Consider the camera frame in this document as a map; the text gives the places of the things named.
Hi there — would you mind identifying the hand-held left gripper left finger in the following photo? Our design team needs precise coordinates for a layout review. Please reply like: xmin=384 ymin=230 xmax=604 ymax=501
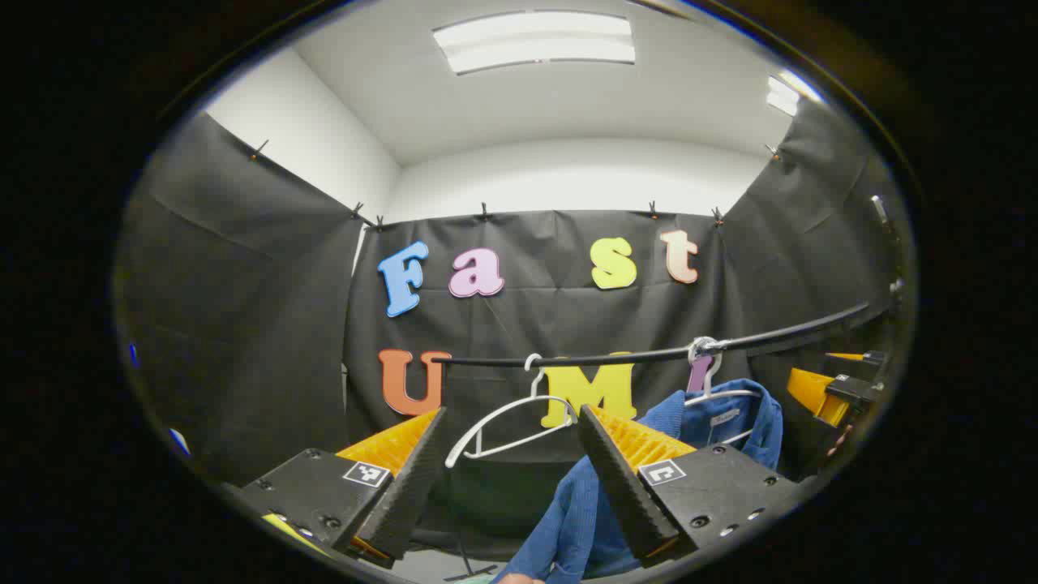
xmin=231 ymin=407 xmax=448 ymax=569

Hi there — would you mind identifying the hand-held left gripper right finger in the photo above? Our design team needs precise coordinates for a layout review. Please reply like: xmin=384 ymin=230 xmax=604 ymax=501
xmin=577 ymin=404 xmax=805 ymax=569

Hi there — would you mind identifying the white plastic hanger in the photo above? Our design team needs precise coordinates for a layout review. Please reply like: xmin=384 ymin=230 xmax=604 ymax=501
xmin=444 ymin=353 xmax=581 ymax=470
xmin=684 ymin=337 xmax=763 ymax=447

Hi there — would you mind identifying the blue corduroy shirt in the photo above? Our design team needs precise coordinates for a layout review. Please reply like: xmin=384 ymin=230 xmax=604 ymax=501
xmin=491 ymin=379 xmax=785 ymax=584

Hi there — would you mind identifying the black clothes rack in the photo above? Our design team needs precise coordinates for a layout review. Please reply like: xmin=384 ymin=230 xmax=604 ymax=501
xmin=430 ymin=302 xmax=905 ymax=581

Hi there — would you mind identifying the black backdrop cloth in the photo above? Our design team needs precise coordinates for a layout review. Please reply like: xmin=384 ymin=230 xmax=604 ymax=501
xmin=114 ymin=97 xmax=913 ymax=560

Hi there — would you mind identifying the small ceiling light panel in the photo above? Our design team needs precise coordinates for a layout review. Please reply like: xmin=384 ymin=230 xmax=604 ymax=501
xmin=766 ymin=69 xmax=824 ymax=117

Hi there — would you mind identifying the row of small cloth clips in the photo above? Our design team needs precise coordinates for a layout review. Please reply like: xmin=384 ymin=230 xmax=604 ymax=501
xmin=250 ymin=140 xmax=781 ymax=232

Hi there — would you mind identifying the large ceiling light panel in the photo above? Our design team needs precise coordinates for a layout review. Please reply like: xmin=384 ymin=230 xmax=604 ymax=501
xmin=432 ymin=11 xmax=637 ymax=75

